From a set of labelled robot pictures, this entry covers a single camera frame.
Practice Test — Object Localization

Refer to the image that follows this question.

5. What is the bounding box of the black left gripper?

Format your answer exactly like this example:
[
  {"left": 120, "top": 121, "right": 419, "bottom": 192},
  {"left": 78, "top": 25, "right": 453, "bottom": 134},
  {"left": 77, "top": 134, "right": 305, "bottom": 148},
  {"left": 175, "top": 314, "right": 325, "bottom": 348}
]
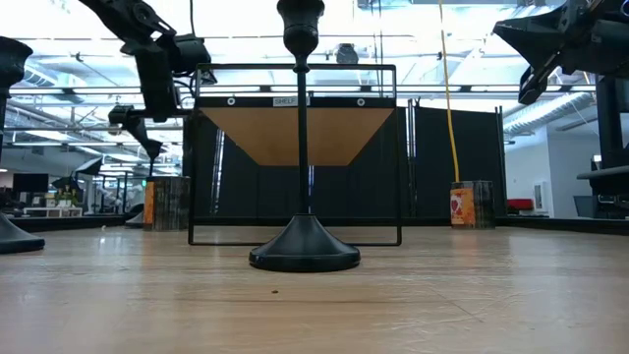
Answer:
[{"left": 107, "top": 43, "right": 197, "bottom": 145}]

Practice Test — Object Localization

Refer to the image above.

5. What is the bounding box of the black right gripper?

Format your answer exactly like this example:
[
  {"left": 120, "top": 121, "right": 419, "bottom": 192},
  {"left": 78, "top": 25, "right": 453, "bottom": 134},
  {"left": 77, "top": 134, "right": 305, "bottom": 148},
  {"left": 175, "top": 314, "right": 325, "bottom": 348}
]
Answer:
[{"left": 493, "top": 0, "right": 599, "bottom": 105}]

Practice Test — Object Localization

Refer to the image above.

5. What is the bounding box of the red candle glass jar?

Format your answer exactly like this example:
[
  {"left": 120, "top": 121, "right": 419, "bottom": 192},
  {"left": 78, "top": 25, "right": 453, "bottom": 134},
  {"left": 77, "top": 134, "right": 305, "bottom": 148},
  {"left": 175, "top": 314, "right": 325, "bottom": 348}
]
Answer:
[
  {"left": 143, "top": 176, "right": 192, "bottom": 233},
  {"left": 449, "top": 180, "right": 496, "bottom": 230}
]

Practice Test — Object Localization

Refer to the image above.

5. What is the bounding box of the black studio softbox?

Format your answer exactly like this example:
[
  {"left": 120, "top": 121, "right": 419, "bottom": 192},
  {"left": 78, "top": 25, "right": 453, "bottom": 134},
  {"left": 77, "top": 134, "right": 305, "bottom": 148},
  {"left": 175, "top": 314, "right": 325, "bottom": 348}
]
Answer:
[{"left": 73, "top": 155, "right": 104, "bottom": 178}]

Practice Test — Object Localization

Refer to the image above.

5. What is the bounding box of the black computer monitor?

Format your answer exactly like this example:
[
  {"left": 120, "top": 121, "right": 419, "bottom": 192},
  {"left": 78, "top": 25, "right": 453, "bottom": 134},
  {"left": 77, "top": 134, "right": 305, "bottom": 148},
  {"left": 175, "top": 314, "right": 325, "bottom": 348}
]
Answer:
[{"left": 596, "top": 73, "right": 629, "bottom": 169}]

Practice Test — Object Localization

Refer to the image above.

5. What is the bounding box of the black room divider panel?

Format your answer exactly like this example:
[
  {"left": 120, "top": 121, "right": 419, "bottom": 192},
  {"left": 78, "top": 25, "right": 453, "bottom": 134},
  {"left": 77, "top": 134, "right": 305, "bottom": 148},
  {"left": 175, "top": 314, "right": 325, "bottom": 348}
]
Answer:
[
  {"left": 414, "top": 105, "right": 507, "bottom": 221},
  {"left": 181, "top": 105, "right": 410, "bottom": 221}
]

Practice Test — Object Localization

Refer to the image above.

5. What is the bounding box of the small background potted plant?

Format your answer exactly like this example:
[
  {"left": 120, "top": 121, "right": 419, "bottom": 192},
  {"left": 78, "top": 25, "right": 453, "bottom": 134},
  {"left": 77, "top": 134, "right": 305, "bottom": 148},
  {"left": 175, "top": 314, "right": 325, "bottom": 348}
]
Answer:
[{"left": 53, "top": 184, "right": 80, "bottom": 208}]

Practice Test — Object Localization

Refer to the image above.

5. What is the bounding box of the grey computer workstation cart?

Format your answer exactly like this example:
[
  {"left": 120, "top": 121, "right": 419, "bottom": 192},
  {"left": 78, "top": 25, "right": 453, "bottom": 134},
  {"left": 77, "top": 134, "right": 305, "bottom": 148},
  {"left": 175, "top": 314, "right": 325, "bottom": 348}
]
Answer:
[{"left": 577, "top": 165, "right": 629, "bottom": 196}]

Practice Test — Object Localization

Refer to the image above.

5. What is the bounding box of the white low cabinet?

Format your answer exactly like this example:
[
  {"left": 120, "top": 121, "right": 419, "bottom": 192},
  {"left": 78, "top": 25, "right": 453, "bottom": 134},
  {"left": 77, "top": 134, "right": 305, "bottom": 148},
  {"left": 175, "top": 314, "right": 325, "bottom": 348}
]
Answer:
[{"left": 22, "top": 206, "right": 84, "bottom": 219}]

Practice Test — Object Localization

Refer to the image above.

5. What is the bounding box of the black background monitor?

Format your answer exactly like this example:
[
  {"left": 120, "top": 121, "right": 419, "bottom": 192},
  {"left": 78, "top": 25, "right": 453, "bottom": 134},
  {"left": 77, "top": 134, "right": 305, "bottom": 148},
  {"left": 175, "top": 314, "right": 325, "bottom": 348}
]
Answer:
[{"left": 12, "top": 172, "right": 50, "bottom": 195}]

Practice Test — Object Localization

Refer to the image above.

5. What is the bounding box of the white ceiling duct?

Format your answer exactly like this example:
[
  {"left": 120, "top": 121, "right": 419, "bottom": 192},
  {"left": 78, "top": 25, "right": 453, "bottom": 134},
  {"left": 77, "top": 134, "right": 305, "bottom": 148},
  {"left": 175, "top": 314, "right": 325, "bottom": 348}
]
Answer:
[{"left": 503, "top": 90, "right": 599, "bottom": 138}]

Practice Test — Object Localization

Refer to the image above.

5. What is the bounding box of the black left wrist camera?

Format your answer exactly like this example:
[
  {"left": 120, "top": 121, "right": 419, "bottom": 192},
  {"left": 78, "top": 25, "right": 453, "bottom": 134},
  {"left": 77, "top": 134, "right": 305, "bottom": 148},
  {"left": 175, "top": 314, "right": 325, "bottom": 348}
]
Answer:
[{"left": 169, "top": 32, "right": 213, "bottom": 76}]

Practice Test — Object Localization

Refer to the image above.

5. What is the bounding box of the yellow hanging cable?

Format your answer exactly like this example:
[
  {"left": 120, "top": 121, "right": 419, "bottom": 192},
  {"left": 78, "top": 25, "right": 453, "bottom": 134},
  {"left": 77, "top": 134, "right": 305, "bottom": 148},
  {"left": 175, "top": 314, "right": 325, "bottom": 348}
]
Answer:
[{"left": 437, "top": 0, "right": 462, "bottom": 184}]

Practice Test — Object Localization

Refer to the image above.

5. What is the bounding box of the wooden shelf black metal frame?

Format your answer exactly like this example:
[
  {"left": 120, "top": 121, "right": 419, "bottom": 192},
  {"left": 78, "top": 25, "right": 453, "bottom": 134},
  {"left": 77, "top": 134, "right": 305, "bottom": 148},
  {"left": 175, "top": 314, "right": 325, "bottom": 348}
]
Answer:
[{"left": 188, "top": 62, "right": 403, "bottom": 247}]

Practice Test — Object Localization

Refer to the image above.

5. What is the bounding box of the white framed wall board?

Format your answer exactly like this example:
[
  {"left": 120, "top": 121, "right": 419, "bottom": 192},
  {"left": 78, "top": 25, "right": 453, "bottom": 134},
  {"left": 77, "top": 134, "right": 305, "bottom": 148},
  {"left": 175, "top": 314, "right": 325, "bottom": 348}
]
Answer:
[{"left": 533, "top": 180, "right": 547, "bottom": 213}]

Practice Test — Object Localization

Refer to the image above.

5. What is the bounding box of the black aluminium table frame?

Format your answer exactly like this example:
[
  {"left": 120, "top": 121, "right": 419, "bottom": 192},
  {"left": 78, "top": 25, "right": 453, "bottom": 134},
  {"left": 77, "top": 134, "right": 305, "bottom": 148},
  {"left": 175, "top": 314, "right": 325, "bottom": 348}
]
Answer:
[{"left": 0, "top": 214, "right": 629, "bottom": 236}]

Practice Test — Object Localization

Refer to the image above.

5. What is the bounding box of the ceiling cord reel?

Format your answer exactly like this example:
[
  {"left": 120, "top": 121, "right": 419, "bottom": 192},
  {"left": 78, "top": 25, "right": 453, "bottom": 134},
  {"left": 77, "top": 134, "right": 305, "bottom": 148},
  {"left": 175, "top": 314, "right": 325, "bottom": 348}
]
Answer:
[{"left": 335, "top": 42, "right": 360, "bottom": 66}]

